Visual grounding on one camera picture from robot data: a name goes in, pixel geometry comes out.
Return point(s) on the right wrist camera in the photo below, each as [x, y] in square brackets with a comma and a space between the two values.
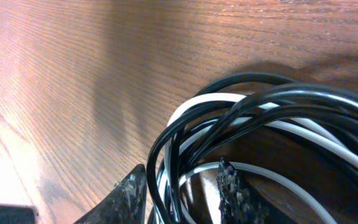
[15, 214]

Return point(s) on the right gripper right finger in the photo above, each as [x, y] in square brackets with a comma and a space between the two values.
[241, 203]

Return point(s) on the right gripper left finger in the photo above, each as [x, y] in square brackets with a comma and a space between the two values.
[125, 204]

